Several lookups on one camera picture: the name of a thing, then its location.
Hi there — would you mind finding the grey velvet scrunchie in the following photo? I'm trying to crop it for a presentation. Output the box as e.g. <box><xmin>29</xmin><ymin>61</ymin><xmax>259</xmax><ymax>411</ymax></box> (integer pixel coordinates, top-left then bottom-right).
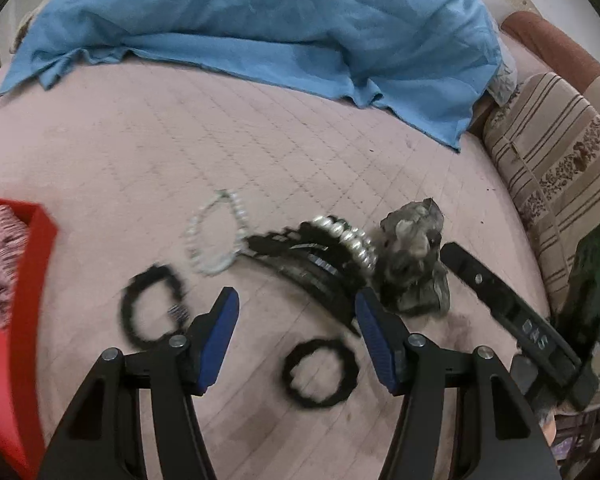
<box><xmin>376</xmin><ymin>197</ymin><xmax>450</xmax><ymax>318</ymax></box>

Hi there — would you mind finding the plain black hair tie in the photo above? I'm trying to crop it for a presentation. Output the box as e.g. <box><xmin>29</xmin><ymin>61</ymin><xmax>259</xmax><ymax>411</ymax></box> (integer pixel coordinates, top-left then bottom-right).
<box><xmin>280</xmin><ymin>337</ymin><xmax>361</xmax><ymax>410</ymax></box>

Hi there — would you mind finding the black bead bracelet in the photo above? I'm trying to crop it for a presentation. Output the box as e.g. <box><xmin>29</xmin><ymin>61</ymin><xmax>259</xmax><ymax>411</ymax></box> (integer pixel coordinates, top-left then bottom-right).
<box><xmin>119</xmin><ymin>263</ymin><xmax>192</xmax><ymax>351</ymax></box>

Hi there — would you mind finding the red white striped scrunchie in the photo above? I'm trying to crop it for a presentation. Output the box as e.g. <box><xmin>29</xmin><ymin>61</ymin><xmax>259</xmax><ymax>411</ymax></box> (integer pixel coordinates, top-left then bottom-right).
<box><xmin>0</xmin><ymin>205</ymin><xmax>29</xmax><ymax>330</ymax></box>

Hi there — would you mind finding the white pearl bracelet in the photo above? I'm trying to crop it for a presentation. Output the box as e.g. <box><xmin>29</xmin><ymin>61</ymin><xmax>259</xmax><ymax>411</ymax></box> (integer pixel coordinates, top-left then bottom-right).
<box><xmin>310</xmin><ymin>213</ymin><xmax>380</xmax><ymax>281</ymax></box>

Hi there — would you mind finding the pale green bead bracelet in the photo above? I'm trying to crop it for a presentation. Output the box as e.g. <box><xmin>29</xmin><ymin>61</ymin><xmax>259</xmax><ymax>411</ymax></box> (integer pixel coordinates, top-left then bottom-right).
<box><xmin>183</xmin><ymin>187</ymin><xmax>251</xmax><ymax>276</ymax></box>

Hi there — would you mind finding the black white hair clip bundle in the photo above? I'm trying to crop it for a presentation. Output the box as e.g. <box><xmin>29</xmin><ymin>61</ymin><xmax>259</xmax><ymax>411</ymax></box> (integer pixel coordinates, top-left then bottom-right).
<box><xmin>242</xmin><ymin>214</ymin><xmax>377</xmax><ymax>336</ymax></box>

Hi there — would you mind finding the striped beige pillow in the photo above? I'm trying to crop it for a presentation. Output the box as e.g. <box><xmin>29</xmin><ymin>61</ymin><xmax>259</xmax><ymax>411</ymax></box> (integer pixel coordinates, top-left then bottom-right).
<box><xmin>482</xmin><ymin>71</ymin><xmax>600</xmax><ymax>411</ymax></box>

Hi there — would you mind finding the red tray box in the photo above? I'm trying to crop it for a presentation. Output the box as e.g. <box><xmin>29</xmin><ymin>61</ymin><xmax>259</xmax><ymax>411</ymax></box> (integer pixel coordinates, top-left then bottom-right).
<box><xmin>0</xmin><ymin>198</ymin><xmax>57</xmax><ymax>479</ymax></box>

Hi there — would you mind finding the grey quilted cushion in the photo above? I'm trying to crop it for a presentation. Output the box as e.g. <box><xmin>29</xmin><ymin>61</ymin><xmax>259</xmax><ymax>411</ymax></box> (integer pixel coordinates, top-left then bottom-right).
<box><xmin>486</xmin><ymin>18</ymin><xmax>518</xmax><ymax>107</ymax></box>

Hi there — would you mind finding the pink quilted bedspread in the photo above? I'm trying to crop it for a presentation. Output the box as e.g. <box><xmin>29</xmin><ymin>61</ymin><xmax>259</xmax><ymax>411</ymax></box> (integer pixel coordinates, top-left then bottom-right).
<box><xmin>0</xmin><ymin>58</ymin><xmax>547</xmax><ymax>479</ymax></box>

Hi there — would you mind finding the reddish brown bolster pillow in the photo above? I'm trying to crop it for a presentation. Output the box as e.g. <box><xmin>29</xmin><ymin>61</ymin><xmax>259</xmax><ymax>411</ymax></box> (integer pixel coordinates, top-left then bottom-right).
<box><xmin>501</xmin><ymin>11</ymin><xmax>600</xmax><ymax>113</ymax></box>

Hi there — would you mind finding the blue cloth sheet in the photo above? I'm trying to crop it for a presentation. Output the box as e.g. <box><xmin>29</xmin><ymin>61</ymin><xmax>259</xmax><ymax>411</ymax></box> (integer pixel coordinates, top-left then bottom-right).
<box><xmin>1</xmin><ymin>0</ymin><xmax>502</xmax><ymax>148</ymax></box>

